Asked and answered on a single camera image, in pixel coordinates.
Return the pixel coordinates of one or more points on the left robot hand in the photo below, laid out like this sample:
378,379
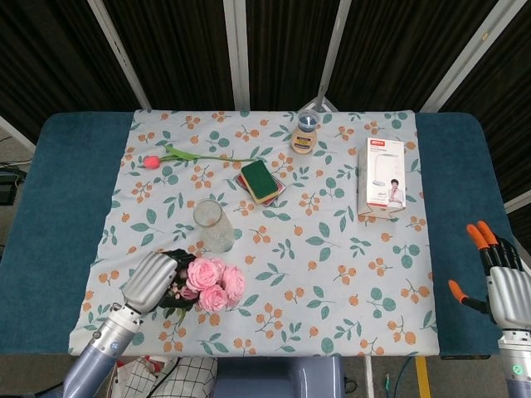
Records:
149,282

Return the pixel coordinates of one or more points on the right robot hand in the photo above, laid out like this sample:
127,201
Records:
508,294

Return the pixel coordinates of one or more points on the pink rose bouquet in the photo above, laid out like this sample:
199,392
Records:
207,275

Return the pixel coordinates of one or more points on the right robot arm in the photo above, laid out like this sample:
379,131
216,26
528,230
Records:
518,365

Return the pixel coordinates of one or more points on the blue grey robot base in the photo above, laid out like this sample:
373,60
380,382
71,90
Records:
278,379

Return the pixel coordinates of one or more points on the textured clear glass vase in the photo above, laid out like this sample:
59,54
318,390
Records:
215,236

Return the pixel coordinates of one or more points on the red and white bag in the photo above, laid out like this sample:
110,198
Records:
137,375

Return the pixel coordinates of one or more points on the white black checkered bag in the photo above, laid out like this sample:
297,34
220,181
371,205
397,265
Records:
186,379

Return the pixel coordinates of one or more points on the teal table cover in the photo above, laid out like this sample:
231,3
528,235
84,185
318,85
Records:
62,207

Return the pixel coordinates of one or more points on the pink artificial tulip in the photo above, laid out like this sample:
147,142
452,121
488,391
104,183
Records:
151,161

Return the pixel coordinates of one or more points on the floral printed tablecloth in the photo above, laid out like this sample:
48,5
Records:
290,248

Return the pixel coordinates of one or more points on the red flat tray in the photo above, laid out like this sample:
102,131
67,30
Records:
274,200

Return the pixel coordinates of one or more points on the green and yellow sponge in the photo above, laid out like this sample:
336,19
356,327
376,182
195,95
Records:
259,178

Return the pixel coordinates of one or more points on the white desk lamp box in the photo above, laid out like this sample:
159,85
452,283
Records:
383,174

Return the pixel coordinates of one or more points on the beige sauce squeeze bottle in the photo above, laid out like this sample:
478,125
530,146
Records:
304,141

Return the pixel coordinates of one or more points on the white metal frame post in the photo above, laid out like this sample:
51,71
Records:
460,62
120,54
238,54
334,54

